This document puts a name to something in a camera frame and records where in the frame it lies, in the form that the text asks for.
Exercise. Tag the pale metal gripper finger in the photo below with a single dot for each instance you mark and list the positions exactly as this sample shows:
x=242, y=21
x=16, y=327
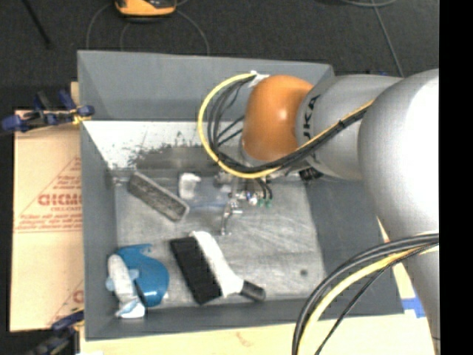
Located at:
x=237, y=211
x=225, y=220

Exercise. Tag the black and white brush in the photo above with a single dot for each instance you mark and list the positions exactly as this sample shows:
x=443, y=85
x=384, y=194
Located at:
x=207, y=264

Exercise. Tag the blue and white spray bottle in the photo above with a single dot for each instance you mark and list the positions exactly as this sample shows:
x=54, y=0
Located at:
x=148, y=272

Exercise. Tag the grey metal bin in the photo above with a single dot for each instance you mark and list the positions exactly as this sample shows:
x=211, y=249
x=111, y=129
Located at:
x=148, y=87

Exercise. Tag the brown cardboard board red print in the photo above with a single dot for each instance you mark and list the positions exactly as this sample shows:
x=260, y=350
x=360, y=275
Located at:
x=44, y=168

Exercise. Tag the black cylinder on white bracket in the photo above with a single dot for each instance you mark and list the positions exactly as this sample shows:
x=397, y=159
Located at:
x=311, y=174

